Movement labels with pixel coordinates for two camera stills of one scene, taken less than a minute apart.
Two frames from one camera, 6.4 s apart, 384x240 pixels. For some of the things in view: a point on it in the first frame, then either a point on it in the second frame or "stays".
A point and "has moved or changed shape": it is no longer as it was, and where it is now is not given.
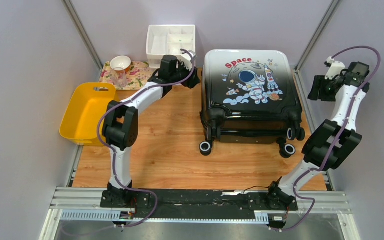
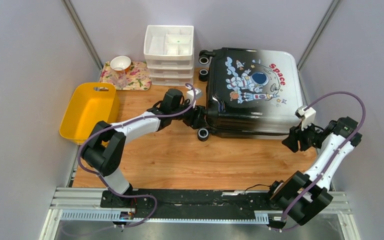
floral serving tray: (138, 75) stays
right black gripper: (317, 92) → (296, 134)
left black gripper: (193, 80) → (197, 120)
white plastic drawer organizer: (168, 40) stays
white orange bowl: (121, 61) stays
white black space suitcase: (250, 96) has moved or changed shape
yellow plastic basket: (88, 105) stays
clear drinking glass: (120, 77) stays
